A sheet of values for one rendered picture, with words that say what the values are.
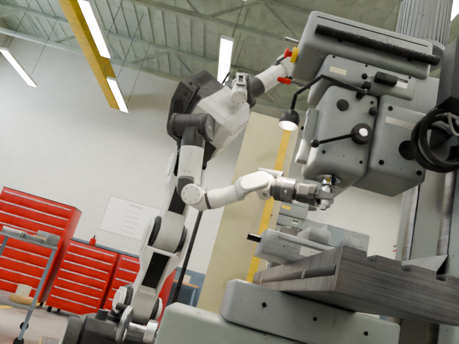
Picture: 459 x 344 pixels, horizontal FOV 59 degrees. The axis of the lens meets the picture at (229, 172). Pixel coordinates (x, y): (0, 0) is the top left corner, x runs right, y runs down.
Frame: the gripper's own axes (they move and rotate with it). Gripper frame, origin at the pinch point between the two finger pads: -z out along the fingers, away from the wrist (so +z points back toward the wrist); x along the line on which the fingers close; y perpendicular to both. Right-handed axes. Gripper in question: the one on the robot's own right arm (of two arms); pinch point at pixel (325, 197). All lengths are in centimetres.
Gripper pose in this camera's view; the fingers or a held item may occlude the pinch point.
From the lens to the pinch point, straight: 148.5
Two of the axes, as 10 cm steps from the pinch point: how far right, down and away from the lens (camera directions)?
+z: -9.3, -1.8, 3.2
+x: 2.5, 3.5, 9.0
